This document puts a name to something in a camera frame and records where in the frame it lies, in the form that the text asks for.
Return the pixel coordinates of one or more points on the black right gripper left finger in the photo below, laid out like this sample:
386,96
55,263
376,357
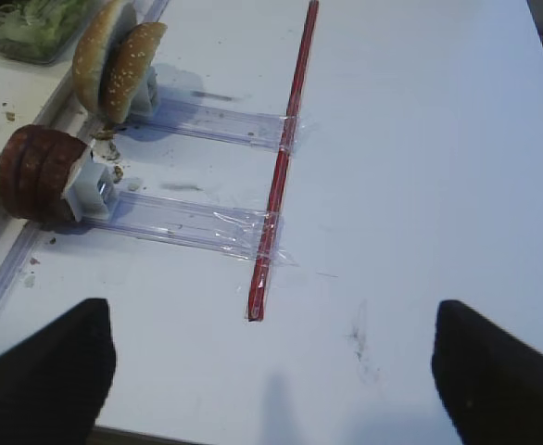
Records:
54,384

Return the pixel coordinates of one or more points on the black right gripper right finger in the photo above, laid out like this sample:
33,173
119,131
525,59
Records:
489,382

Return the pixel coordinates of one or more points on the stack of meat slices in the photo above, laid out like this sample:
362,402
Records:
36,164

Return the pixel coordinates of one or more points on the clear lettuce container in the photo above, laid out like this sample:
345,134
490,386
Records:
21,32

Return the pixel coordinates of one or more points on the green lettuce in container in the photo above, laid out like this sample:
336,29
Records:
35,18

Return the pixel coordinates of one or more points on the white pusher block lower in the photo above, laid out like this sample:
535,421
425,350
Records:
89,191

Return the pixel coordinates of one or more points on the white pusher block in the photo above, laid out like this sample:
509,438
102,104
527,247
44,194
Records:
89,191
145,101

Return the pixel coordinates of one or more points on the white pusher block upper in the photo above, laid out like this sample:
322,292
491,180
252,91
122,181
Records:
145,101

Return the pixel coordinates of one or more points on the red plastic strip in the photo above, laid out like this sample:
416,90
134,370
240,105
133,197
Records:
257,291

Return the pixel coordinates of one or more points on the sesame bun half inner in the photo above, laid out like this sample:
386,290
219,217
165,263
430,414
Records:
128,67

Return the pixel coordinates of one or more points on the sesame bun half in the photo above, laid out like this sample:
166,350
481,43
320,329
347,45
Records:
128,67
106,28

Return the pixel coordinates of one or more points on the sesame bun half outer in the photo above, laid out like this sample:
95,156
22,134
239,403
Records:
106,28

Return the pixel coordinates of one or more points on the long clear rail right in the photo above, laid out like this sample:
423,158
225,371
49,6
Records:
7,273

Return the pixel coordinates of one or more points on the clear rail lower right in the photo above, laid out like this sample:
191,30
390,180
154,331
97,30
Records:
234,232

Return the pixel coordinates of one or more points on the clear rail upper right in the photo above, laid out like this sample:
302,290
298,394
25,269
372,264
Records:
258,130

